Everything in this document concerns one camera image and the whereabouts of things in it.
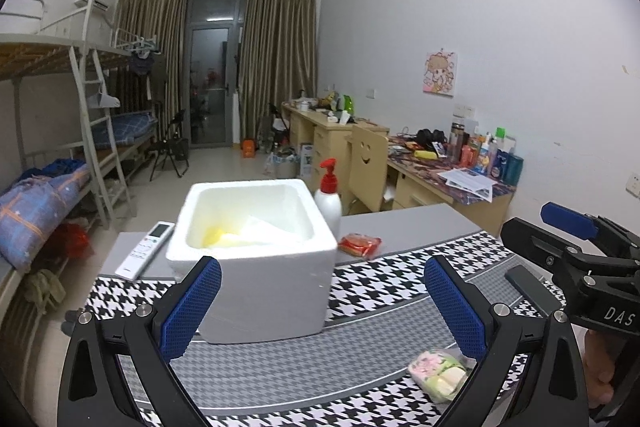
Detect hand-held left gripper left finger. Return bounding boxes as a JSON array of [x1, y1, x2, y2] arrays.
[[57, 255, 223, 427]]

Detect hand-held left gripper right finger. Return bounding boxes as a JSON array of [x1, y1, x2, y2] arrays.
[[424, 254, 583, 427]]

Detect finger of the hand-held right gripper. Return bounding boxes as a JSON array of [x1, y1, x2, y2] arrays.
[[541, 202, 640, 254], [501, 217, 597, 288]]

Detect yellow foam fruit net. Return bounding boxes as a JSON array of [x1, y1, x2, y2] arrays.
[[202, 226, 241, 249]]

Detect white foam box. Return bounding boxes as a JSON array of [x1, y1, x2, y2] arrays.
[[166, 178, 338, 345]]

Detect person's right hand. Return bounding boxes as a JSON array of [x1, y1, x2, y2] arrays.
[[582, 329, 620, 409]]

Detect floral tissue packet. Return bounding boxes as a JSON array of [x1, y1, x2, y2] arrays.
[[406, 349, 478, 404]]

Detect teal bottle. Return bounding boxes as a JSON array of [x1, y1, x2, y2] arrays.
[[506, 154, 525, 186]]

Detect white remote control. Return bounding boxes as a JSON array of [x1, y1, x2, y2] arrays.
[[115, 220, 176, 280]]

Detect houndstooth table mat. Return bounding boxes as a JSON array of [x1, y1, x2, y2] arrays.
[[82, 229, 576, 427]]

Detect printed paper sheets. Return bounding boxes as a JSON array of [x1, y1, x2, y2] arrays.
[[437, 167, 501, 200]]

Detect red snack packet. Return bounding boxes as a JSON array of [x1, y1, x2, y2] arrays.
[[338, 232, 384, 261]]

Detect wooden desk with printed mat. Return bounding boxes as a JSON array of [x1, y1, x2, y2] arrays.
[[387, 134, 516, 238]]

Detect red plastic bag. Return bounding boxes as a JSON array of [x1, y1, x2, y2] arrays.
[[50, 223, 93, 260]]

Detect wooden chair with smiley cutout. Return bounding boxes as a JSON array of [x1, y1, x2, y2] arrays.
[[347, 124, 391, 214]]

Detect white bottle with red pump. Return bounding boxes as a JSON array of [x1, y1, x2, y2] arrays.
[[313, 158, 343, 244]]

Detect black folding chair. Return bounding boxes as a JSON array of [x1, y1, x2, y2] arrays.
[[150, 109, 191, 180]]

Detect patterned blue quilt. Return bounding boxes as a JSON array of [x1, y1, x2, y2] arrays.
[[0, 167, 93, 270]]

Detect blue checked mattress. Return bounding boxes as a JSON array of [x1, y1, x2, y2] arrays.
[[92, 113, 158, 148]]

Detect plain wooden desk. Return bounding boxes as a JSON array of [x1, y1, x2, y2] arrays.
[[281, 101, 390, 180]]

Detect glass balcony door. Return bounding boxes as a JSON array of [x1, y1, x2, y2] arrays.
[[186, 0, 249, 148]]

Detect brown curtain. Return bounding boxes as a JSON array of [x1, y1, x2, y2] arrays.
[[239, 0, 319, 142], [115, 0, 190, 148]]

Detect metal bunk bed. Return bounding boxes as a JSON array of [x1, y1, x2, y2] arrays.
[[0, 0, 166, 278]]

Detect cartoon wall poster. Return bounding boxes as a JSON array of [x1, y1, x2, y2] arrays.
[[423, 51, 458, 96]]

